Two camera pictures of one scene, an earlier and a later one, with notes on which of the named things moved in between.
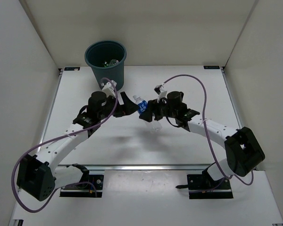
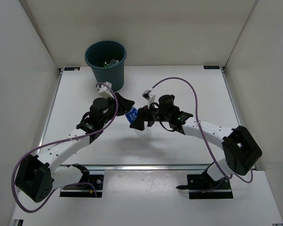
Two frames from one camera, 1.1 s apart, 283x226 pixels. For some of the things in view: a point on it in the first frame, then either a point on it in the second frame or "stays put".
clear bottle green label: [113, 62] stays put
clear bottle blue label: [154, 126] → [131, 114]
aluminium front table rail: [148, 168] stays put
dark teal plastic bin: [107, 58] stays put
